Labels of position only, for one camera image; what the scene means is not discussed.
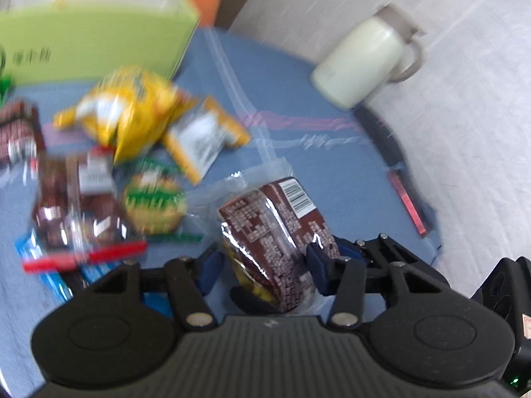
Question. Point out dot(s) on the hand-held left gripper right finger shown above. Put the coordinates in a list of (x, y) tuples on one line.
[(321, 271)]

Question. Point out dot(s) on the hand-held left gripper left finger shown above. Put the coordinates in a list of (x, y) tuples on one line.
[(209, 266)]

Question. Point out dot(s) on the clear snack packet brown label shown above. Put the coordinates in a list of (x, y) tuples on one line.
[(265, 232)]

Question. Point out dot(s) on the yellow and white snack packet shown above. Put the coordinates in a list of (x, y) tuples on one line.
[(199, 141)]

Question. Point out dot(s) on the brown snack packet red seal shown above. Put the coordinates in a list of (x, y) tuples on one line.
[(79, 211)]

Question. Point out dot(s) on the yellow snack bag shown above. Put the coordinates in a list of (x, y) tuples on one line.
[(132, 116)]

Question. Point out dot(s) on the dark brown snack packet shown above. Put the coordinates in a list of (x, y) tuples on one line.
[(18, 128)]

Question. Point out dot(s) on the light green cardboard box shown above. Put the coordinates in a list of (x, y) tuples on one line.
[(83, 45)]

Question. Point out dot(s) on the green round snack packet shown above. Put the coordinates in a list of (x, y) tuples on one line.
[(153, 207)]

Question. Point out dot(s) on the blue snack packet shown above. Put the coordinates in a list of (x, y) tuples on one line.
[(49, 280)]

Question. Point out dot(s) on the blue tablecloth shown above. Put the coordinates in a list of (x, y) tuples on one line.
[(290, 91)]

